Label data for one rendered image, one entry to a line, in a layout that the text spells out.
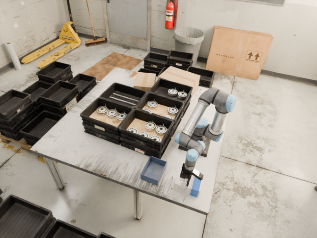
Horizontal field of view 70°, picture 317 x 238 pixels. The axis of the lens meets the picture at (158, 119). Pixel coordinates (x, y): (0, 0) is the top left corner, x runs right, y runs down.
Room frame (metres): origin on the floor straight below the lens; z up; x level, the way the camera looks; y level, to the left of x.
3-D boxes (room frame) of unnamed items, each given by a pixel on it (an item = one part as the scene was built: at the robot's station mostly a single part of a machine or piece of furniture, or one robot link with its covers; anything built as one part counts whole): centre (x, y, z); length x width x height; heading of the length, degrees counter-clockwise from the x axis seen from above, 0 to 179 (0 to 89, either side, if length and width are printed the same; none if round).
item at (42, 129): (1.90, 1.38, 0.26); 0.40 x 0.30 x 0.23; 162
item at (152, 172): (1.08, 0.01, 0.74); 0.20 x 0.15 x 0.07; 160
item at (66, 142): (1.77, 0.12, 0.35); 1.60 x 1.60 x 0.70; 73
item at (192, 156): (0.98, -0.24, 1.06); 0.09 x 0.08 x 0.11; 148
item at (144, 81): (2.24, 0.18, 0.78); 0.30 x 0.22 x 0.16; 177
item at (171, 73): (2.30, -0.21, 0.80); 0.40 x 0.30 x 0.20; 62
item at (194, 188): (0.97, -0.26, 0.75); 0.20 x 0.12 x 0.09; 73
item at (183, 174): (0.98, -0.23, 0.90); 0.09 x 0.08 x 0.12; 73
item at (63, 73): (2.79, 1.53, 0.37); 0.40 x 0.30 x 0.45; 163
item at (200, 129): (1.45, -0.38, 0.91); 0.13 x 0.12 x 0.14; 58
